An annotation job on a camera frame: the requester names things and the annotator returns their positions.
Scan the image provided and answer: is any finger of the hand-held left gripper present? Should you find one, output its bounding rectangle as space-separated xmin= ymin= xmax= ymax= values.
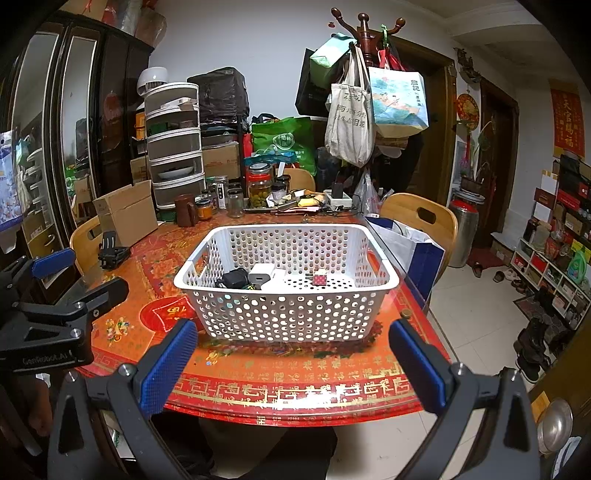
xmin=0 ymin=248 xmax=77 ymax=296
xmin=11 ymin=277 xmax=130 ymax=324

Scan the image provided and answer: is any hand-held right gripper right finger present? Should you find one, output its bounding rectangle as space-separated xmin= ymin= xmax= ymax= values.
xmin=389 ymin=318 xmax=542 ymax=480

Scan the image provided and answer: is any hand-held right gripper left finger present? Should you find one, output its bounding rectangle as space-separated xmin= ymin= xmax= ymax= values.
xmin=47 ymin=318 xmax=218 ymax=480

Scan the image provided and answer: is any yellow black toy car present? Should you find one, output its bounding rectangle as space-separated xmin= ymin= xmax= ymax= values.
xmin=215 ymin=268 xmax=252 ymax=291

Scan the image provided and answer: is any white perforated plastic basket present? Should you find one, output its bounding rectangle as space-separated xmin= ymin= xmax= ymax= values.
xmin=173 ymin=224 xmax=402 ymax=343

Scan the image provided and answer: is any white cube charger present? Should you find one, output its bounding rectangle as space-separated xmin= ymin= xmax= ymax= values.
xmin=248 ymin=263 xmax=274 ymax=289

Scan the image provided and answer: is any wooden chair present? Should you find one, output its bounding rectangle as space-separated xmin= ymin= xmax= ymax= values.
xmin=281 ymin=168 xmax=317 ymax=192
xmin=379 ymin=193 xmax=459 ymax=278
xmin=69 ymin=215 xmax=105 ymax=275

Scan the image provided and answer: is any black folding phone holder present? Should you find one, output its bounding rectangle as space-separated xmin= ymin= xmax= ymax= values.
xmin=97 ymin=231 xmax=132 ymax=271

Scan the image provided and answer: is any brown cardboard box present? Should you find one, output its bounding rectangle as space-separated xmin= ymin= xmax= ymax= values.
xmin=92 ymin=180 xmax=159 ymax=247

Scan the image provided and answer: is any pair of black boots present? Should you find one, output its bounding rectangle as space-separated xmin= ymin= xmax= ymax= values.
xmin=513 ymin=318 xmax=555 ymax=381

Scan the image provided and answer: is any brown ceramic mug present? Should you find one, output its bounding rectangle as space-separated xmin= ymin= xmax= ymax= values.
xmin=174 ymin=194 xmax=199 ymax=228

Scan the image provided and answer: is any white and blue paper bag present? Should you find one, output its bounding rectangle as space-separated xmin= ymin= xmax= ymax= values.
xmin=367 ymin=217 xmax=446 ymax=305

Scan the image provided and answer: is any metal bowl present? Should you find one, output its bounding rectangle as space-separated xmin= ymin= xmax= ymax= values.
xmin=536 ymin=399 xmax=573 ymax=455

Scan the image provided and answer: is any silver canister with red band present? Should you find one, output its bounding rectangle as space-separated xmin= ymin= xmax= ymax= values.
xmin=448 ymin=194 xmax=485 ymax=268

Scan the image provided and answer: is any white cubby shelf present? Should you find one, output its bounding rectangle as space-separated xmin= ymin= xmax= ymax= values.
xmin=515 ymin=237 xmax=591 ymax=328

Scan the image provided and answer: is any dark glass-door cabinet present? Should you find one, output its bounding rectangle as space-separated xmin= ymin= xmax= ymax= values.
xmin=0 ymin=11 xmax=153 ymax=278

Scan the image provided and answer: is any white plastic drawer tower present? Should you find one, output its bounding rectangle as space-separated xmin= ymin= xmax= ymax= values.
xmin=144 ymin=83 xmax=206 ymax=210

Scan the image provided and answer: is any white plastic bag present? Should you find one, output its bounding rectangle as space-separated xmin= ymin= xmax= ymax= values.
xmin=353 ymin=168 xmax=382 ymax=215

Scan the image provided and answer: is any red-lid jar of green olives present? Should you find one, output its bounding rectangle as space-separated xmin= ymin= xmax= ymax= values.
xmin=248 ymin=164 xmax=273 ymax=208

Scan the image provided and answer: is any white round fan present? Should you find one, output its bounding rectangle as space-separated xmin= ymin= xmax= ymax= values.
xmin=137 ymin=67 xmax=169 ymax=95

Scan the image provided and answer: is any dark wooden door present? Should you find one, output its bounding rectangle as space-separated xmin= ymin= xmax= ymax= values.
xmin=475 ymin=78 xmax=518 ymax=250

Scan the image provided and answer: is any black plastic-wrapped bundle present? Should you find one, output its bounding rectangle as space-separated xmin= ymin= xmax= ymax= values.
xmin=187 ymin=67 xmax=250 ymax=121

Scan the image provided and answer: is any green shopping bag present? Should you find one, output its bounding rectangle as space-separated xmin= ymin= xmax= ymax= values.
xmin=252 ymin=115 xmax=317 ymax=176

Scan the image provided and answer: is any beige canvas tote bag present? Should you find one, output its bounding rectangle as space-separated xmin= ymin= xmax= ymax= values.
xmin=324 ymin=46 xmax=375 ymax=167

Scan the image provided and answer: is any light blue printed tote bag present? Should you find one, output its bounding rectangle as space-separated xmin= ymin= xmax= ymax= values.
xmin=368 ymin=67 xmax=430 ymax=137

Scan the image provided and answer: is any black hanging bag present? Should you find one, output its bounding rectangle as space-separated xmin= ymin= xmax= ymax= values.
xmin=295 ymin=46 xmax=333 ymax=118

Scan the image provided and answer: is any green hanging bag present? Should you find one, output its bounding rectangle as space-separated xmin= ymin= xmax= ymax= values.
xmin=309 ymin=32 xmax=352 ymax=88

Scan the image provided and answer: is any wooden coat rack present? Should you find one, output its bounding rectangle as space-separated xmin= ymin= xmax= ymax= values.
xmin=330 ymin=7 xmax=407 ymax=75

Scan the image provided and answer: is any red round wall ornament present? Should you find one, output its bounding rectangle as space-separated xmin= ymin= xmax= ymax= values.
xmin=455 ymin=92 xmax=478 ymax=130

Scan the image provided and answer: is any red wall scroll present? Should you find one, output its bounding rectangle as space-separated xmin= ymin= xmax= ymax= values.
xmin=549 ymin=78 xmax=585 ymax=160

